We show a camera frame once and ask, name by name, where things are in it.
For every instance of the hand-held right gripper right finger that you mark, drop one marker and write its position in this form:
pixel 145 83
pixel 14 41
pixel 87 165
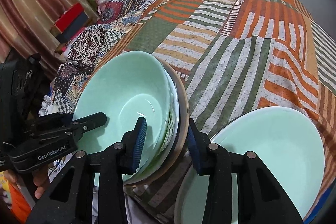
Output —
pixel 194 150

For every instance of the striped brown curtain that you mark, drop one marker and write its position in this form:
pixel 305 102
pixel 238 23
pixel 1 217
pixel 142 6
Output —
pixel 31 3

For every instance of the mint green plate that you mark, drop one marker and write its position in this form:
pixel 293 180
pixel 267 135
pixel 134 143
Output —
pixel 262 155

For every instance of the checkered patterned quilt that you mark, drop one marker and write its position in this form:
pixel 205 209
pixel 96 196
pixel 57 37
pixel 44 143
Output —
pixel 110 29

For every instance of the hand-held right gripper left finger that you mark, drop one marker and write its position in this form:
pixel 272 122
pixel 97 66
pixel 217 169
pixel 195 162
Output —
pixel 139 145

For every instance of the striped orange patchwork blanket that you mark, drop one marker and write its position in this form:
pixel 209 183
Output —
pixel 236 56

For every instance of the dark blue box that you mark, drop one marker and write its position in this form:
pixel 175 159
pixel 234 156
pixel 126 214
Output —
pixel 74 29

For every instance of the orange clothing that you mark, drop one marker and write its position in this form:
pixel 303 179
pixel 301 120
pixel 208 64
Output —
pixel 15 200

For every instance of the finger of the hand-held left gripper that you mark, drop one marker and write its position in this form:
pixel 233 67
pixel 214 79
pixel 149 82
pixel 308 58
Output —
pixel 92 121
pixel 57 118

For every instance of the red box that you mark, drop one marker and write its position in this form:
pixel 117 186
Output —
pixel 71 15

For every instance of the mint green bowl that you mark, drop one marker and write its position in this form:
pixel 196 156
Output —
pixel 118 87

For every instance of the person's left hand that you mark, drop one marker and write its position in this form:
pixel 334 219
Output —
pixel 43 179

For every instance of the pink bowl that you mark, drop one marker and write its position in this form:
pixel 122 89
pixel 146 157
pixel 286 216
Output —
pixel 184 108

